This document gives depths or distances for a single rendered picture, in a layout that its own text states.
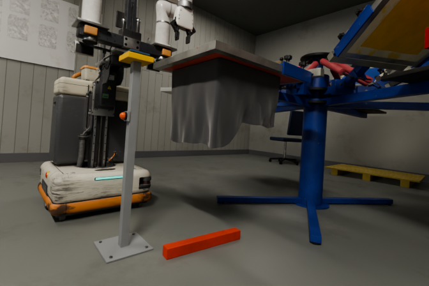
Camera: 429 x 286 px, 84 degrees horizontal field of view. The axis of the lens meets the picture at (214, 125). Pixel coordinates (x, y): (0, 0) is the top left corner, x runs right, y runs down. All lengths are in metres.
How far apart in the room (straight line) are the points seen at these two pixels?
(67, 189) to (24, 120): 2.51
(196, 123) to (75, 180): 0.84
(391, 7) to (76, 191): 2.00
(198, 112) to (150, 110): 3.40
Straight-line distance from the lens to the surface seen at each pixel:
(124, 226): 1.35
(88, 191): 1.72
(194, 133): 1.26
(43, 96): 4.13
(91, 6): 1.56
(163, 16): 1.75
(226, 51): 1.09
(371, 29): 1.66
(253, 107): 1.31
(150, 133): 4.61
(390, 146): 5.08
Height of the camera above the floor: 0.62
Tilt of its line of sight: 1 degrees up
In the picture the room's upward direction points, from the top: 4 degrees clockwise
